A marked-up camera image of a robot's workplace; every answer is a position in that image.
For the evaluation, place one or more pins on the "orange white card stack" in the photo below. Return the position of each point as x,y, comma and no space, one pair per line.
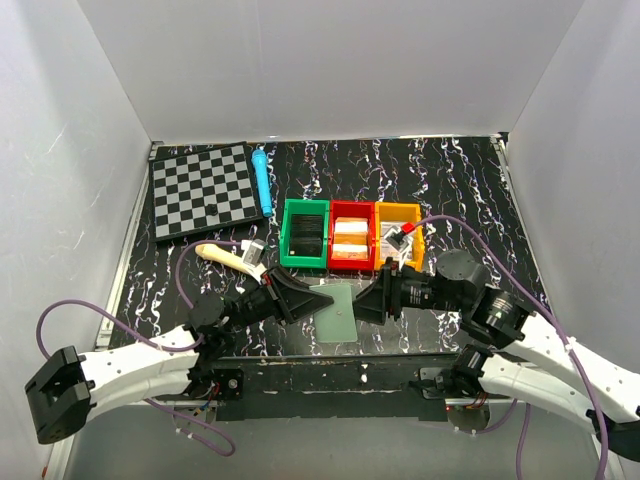
350,252
351,226

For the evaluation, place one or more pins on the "red plastic bin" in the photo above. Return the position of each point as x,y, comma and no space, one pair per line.
340,208

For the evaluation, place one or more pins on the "grey printed card stack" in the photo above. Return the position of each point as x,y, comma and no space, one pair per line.
385,250

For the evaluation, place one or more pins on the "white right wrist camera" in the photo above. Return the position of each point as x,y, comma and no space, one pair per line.
400,238

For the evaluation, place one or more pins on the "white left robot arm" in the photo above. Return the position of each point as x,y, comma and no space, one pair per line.
72,388

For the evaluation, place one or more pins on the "green plastic bin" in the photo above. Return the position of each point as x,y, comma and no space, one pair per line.
309,207

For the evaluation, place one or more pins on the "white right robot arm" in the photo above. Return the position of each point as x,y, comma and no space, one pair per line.
517,352

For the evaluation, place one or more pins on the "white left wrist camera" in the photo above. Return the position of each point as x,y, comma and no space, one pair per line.
253,252

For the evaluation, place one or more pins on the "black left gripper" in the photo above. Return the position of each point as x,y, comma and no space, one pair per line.
298,299

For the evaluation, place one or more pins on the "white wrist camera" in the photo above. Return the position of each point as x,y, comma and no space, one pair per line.
400,238
253,252

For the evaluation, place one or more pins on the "green card holder wallet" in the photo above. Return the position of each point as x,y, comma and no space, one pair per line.
336,323

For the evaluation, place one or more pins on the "blue toy microphone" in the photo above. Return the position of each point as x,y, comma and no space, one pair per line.
260,162

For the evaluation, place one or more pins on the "orange plastic bin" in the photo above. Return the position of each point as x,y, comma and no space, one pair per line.
387,215

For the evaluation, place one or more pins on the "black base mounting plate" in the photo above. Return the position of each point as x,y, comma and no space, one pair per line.
323,387

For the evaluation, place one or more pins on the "wooden stick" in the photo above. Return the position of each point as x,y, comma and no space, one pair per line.
214,253

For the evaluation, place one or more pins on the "grey black chessboard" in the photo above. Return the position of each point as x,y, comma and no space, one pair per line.
184,183

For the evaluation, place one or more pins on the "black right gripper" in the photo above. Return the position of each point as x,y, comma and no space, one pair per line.
372,303

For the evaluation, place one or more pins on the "black cards stack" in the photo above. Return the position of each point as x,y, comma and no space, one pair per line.
306,235

